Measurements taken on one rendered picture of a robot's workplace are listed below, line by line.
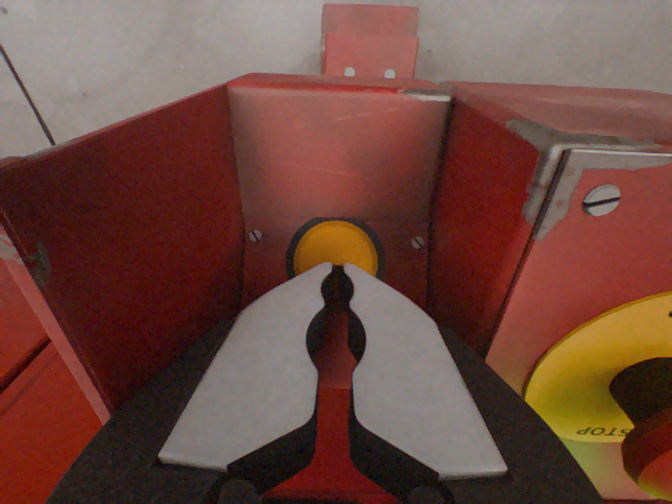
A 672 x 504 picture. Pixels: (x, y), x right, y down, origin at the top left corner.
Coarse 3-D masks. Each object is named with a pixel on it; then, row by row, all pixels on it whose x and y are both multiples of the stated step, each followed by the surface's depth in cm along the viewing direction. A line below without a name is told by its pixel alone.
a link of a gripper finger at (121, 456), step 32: (224, 320) 9; (192, 352) 8; (160, 384) 7; (192, 384) 7; (128, 416) 7; (160, 416) 7; (96, 448) 6; (128, 448) 6; (160, 448) 6; (64, 480) 6; (96, 480) 6; (128, 480) 6; (160, 480) 6; (192, 480) 6; (224, 480) 6
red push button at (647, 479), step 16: (640, 368) 10; (656, 368) 9; (624, 384) 10; (640, 384) 10; (656, 384) 9; (624, 400) 10; (640, 400) 9; (656, 400) 9; (640, 416) 9; (656, 416) 8; (640, 432) 8; (656, 432) 8; (624, 448) 9; (640, 448) 8; (656, 448) 8; (624, 464) 9; (640, 464) 8; (656, 464) 8; (640, 480) 9; (656, 480) 8; (656, 496) 9
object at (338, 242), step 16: (320, 224) 15; (336, 224) 15; (352, 224) 15; (304, 240) 15; (320, 240) 15; (336, 240) 15; (352, 240) 15; (368, 240) 15; (304, 256) 15; (320, 256) 15; (336, 256) 15; (352, 256) 15; (368, 256) 15; (368, 272) 15; (336, 288) 15; (336, 304) 15
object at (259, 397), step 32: (288, 288) 11; (320, 288) 11; (256, 320) 9; (288, 320) 9; (320, 320) 10; (224, 352) 8; (256, 352) 8; (288, 352) 8; (224, 384) 7; (256, 384) 7; (288, 384) 7; (192, 416) 7; (224, 416) 7; (256, 416) 7; (288, 416) 7; (192, 448) 6; (224, 448) 6; (256, 448) 6; (288, 448) 7; (256, 480) 6
